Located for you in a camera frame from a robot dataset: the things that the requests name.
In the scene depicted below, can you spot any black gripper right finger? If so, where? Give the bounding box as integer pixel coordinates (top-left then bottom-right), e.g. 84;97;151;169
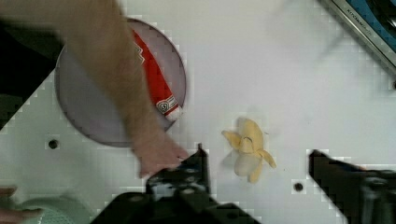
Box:
308;150;395;224

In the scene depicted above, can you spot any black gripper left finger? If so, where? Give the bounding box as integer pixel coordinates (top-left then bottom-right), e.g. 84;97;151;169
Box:
146;143;209;201

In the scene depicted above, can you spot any yellow peeled plush banana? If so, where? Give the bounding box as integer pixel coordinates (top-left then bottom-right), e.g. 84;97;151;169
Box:
221;118;276;184

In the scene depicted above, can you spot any person's bare forearm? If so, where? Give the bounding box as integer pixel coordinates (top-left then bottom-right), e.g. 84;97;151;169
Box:
1;0;164;150

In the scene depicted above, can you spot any silver black toaster oven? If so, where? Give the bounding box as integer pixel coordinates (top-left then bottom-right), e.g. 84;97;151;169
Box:
317;0;395;75

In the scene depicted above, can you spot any person's bare hand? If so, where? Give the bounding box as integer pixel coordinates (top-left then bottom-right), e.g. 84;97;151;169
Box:
132;130;189;178

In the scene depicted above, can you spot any second person's hand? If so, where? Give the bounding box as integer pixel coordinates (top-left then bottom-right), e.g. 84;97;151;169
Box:
0;186;43;224

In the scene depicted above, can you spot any red ketchup bottle toy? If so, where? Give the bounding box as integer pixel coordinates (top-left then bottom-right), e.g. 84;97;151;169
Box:
132;31;182;121

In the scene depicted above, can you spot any grey round plate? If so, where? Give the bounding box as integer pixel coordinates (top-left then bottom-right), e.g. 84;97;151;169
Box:
54;18;187;147

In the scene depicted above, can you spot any light green perforated colander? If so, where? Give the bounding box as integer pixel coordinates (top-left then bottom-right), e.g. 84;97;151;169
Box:
16;197;92;224

